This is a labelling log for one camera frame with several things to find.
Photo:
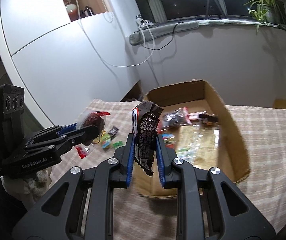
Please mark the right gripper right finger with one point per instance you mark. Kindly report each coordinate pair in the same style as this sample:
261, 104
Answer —
165, 156

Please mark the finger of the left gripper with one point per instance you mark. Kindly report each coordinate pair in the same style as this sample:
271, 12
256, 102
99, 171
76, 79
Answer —
68, 128
79, 136

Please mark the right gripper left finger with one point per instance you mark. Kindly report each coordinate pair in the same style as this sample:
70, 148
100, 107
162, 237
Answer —
125, 156

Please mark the red date snack packet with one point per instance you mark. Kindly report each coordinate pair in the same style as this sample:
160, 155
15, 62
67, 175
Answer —
96, 118

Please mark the dark chocolate bar wrapper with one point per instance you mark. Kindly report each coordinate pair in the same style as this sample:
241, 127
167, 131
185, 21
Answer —
145, 119

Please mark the white gloved left hand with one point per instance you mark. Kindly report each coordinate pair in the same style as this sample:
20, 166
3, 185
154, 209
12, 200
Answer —
28, 190

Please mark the green candy wrapper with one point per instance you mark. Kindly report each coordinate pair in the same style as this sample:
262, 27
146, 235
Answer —
108, 144

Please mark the red candy wrapper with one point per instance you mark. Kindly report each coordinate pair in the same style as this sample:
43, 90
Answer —
83, 151

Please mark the small black snack packet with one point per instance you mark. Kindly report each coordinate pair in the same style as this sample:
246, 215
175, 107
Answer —
113, 132

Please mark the dark date snack bag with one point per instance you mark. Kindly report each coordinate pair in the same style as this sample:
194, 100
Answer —
173, 119

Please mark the brown cardboard box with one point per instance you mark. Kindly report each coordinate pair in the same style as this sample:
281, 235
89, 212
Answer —
203, 146

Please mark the long brown candy bar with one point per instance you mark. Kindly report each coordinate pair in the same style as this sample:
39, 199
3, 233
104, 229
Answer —
208, 119

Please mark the white cabinet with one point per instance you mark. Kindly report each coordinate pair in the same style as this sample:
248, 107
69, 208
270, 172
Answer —
61, 64

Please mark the red white vase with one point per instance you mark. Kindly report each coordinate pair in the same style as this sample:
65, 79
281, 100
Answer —
71, 9

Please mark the white power strip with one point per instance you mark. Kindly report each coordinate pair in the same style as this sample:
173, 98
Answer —
143, 23

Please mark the black tripod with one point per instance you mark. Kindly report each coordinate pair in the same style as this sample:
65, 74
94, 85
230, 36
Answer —
213, 7

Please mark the potted spider plant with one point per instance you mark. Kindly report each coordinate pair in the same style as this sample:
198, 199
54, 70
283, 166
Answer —
265, 12

